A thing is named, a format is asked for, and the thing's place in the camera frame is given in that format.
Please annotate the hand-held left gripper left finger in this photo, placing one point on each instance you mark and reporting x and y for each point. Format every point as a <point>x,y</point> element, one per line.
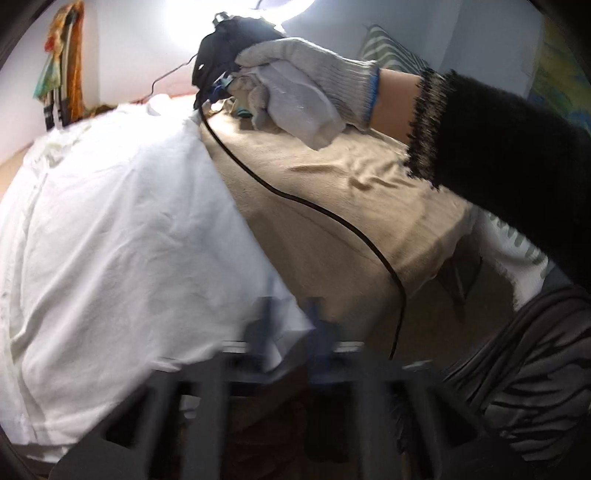
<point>263,332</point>

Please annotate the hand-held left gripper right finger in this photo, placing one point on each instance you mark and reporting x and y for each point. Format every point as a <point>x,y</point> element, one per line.
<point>319,337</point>

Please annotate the white garment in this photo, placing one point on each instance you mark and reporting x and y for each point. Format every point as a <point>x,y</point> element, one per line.
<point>115,230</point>

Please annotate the person's right hand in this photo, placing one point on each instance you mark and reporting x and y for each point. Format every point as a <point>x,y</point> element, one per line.
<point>300,87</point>

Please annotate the green striped pillow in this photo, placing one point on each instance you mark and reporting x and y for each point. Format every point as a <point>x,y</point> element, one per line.
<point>392,48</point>

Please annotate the colourful hanging cloth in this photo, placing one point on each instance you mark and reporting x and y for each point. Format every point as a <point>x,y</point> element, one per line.
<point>60,69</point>

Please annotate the person's white shirt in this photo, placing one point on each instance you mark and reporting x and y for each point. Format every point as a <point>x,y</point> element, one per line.
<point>512,258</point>

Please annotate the person's grey striped pants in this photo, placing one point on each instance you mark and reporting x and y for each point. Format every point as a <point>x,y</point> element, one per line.
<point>531,369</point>

